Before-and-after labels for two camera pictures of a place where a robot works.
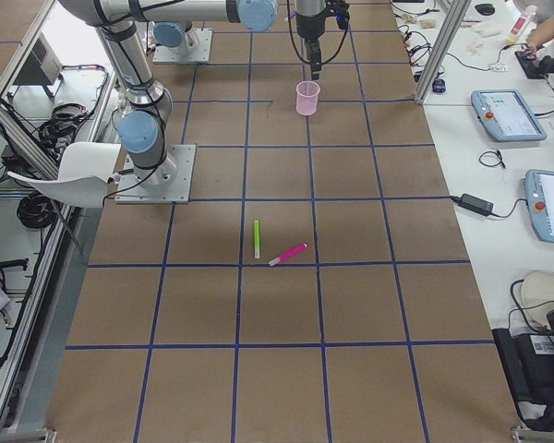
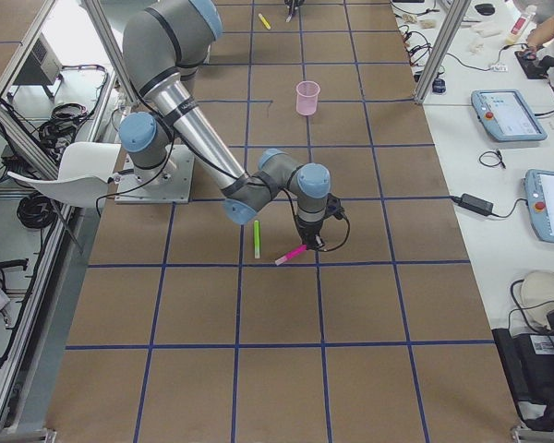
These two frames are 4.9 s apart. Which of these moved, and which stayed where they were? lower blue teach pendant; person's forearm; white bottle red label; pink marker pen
Moved: pink marker pen
Stayed: lower blue teach pendant; white bottle red label; person's forearm
